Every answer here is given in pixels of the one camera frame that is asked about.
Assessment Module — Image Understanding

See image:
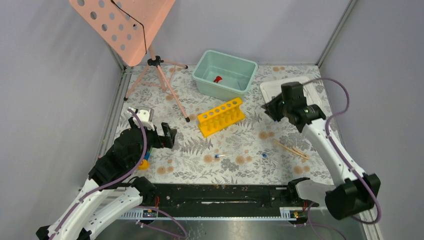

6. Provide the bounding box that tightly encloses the yellow capped bottle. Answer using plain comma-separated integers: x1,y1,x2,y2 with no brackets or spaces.
137,159,150,170

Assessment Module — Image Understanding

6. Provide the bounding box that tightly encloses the yellow test tube rack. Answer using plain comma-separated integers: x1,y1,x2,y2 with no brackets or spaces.
197,97,246,138

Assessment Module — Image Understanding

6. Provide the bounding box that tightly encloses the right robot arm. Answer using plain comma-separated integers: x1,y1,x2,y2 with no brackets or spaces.
262,81,381,220

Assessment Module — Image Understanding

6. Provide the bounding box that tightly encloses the white wash bottle red cap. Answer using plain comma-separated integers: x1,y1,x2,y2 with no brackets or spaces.
213,76,229,85

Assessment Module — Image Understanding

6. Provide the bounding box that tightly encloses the mint green plastic bin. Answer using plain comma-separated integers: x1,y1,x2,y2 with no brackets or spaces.
191,50,258,102

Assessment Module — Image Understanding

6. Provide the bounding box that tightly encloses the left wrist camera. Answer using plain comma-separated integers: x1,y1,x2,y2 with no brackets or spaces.
129,106,155,130

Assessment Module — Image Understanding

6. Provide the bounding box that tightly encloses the pink perforated music stand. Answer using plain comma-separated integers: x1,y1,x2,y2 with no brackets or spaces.
69,0,190,122

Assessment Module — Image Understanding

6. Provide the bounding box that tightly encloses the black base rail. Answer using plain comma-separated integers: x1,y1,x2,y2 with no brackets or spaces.
141,183,307,219

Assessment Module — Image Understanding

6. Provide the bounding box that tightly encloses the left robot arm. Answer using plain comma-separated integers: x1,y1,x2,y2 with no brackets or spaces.
36,119,177,240

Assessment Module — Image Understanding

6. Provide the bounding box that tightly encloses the white plastic bin lid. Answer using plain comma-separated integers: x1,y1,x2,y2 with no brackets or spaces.
259,75,324,110

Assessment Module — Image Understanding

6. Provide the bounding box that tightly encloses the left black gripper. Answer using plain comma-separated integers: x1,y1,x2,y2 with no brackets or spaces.
131,117,177,168

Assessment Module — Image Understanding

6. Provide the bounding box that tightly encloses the floral patterned table mat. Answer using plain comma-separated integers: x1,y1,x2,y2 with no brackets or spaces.
114,65,333,185

